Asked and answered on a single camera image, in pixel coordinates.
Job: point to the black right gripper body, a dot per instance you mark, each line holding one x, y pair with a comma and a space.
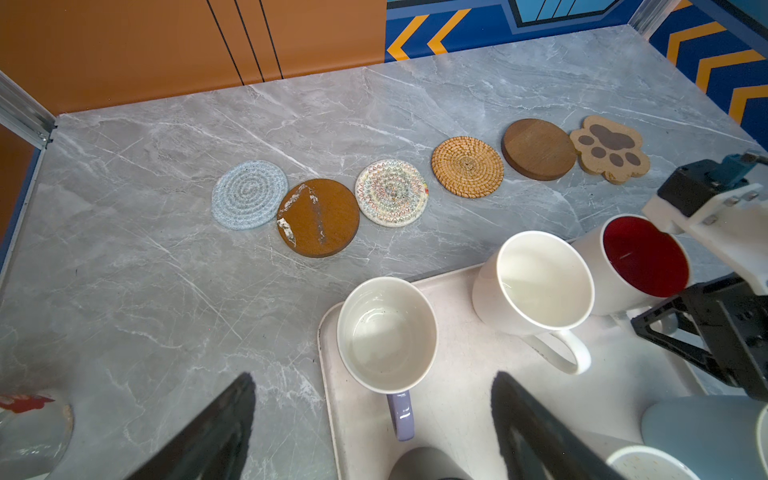
731, 320

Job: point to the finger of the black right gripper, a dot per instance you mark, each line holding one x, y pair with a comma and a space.
659, 323

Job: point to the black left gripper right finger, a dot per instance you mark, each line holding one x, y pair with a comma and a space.
533, 443

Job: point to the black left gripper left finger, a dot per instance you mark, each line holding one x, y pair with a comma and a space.
215, 444

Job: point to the white mug red inside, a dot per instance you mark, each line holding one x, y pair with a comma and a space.
633, 264

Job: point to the dark wooden round coaster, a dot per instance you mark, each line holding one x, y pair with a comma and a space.
538, 149

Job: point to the rattan round coaster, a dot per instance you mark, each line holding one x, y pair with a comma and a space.
467, 167

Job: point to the paw shaped cork coaster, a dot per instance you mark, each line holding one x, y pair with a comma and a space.
609, 149

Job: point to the brown worn round coaster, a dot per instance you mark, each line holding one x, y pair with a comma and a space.
318, 218

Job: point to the blue-grey woven coaster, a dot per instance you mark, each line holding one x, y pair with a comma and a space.
248, 195

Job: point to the multicolour woven coaster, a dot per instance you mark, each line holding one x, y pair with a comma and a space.
391, 193

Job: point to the beige serving tray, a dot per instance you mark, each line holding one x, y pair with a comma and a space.
452, 403

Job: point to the light blue mug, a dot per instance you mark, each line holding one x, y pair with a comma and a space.
717, 437

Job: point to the white speckled mug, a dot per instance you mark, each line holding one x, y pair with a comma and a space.
635, 461

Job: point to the purple mug white inside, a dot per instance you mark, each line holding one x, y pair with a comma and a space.
387, 337

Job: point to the right aluminium frame post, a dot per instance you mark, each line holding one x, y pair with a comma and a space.
650, 14

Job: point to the aluminium frame post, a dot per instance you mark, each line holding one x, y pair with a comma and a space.
24, 116
650, 14

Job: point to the left aluminium frame post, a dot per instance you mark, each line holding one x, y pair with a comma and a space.
24, 116

